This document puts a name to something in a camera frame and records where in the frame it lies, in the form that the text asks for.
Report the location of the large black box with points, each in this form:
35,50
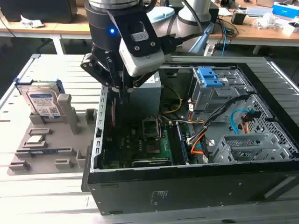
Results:
35,10

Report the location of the black open PC case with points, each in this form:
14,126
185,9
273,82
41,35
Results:
187,191

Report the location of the hard disk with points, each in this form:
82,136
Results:
43,102

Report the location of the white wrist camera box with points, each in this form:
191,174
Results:
140,65

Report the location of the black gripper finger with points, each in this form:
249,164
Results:
93,67
142,81

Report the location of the blue plastic cage latch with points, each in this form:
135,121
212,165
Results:
208,75

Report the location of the black graphics card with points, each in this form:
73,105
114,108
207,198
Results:
151,162

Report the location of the grey parts rack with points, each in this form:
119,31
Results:
58,140

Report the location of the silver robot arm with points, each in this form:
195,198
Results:
187,16

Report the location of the blue and white box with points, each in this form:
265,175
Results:
285,10

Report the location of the long wooden desk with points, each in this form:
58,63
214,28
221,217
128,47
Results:
70,28

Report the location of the black speaker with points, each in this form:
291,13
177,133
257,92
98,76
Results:
215,16

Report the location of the silver CPU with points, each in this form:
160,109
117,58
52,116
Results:
35,139

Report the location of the white crumpled paper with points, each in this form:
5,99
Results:
30,22

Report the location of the grey disk bay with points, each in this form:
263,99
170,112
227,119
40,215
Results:
245,142

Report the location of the clear plastic bags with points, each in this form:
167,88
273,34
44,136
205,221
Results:
268,22

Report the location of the black RAM slot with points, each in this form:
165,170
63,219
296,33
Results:
178,144
182,144
175,144
171,144

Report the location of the grey power supply unit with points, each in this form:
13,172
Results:
144,100

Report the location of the green motherboard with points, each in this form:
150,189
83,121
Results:
130,144

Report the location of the grey flat box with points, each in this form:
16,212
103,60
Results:
259,11

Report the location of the small black cube box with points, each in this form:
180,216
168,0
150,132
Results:
238,18

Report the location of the grey metal drive cage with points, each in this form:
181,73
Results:
210,98

